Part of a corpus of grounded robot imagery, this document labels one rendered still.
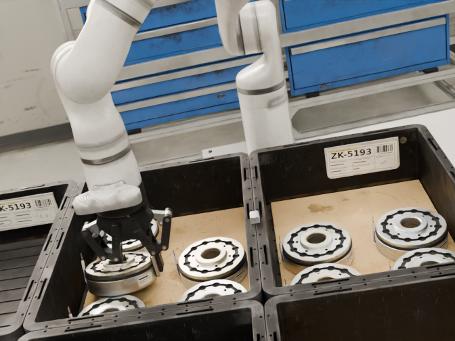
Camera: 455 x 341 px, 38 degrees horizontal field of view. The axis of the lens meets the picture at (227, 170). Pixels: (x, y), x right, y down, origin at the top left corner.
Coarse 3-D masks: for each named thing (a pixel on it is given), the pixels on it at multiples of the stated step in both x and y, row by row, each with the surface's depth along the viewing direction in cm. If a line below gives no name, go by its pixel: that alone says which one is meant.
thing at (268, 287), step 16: (400, 128) 112; (416, 128) 111; (288, 144) 114; (304, 144) 113; (320, 144) 112; (432, 144) 108; (256, 160) 110; (448, 160) 100; (256, 176) 109; (448, 176) 96; (256, 192) 101; (256, 208) 97; (256, 224) 93; (272, 272) 83; (384, 272) 79; (400, 272) 79; (416, 272) 78; (432, 272) 78; (272, 288) 80; (288, 288) 79; (304, 288) 79; (320, 288) 79
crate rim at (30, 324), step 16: (192, 160) 115; (208, 160) 114; (224, 160) 114; (240, 160) 111; (80, 192) 111; (64, 224) 103; (64, 240) 99; (256, 240) 90; (256, 256) 86; (48, 272) 92; (256, 272) 83; (48, 288) 89; (256, 288) 81; (32, 304) 85; (160, 304) 81; (176, 304) 80; (192, 304) 80; (208, 304) 79; (32, 320) 83; (64, 320) 82; (80, 320) 81; (96, 320) 80
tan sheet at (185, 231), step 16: (240, 208) 117; (176, 224) 116; (192, 224) 115; (208, 224) 114; (224, 224) 114; (240, 224) 113; (176, 240) 112; (192, 240) 111; (240, 240) 108; (176, 256) 107; (176, 272) 104; (144, 288) 101; (160, 288) 101; (176, 288) 100
